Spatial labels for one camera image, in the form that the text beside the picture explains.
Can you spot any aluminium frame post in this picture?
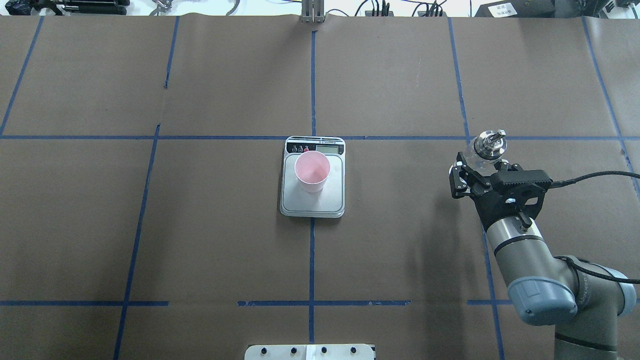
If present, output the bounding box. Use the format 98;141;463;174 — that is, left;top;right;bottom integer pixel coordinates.
300;0;326;24

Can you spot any silver digital kitchen scale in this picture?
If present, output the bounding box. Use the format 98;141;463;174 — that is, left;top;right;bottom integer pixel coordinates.
279;136;346;219

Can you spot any clear glass sauce bottle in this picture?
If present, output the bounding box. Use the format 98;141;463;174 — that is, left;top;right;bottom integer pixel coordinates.
469;129;508;171

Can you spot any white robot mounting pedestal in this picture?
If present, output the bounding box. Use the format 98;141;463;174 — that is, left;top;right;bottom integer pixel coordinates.
244;343;377;360

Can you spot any pink paper cup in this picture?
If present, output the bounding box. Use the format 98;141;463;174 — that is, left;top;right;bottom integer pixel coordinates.
294;151;330;193

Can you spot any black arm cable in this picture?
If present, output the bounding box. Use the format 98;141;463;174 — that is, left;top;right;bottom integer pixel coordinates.
549;171;640;286

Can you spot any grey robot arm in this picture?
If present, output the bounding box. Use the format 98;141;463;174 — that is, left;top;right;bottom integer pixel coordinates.
449;152;639;360

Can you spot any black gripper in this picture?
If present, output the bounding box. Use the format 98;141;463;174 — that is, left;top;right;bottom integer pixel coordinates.
448;152;553;231

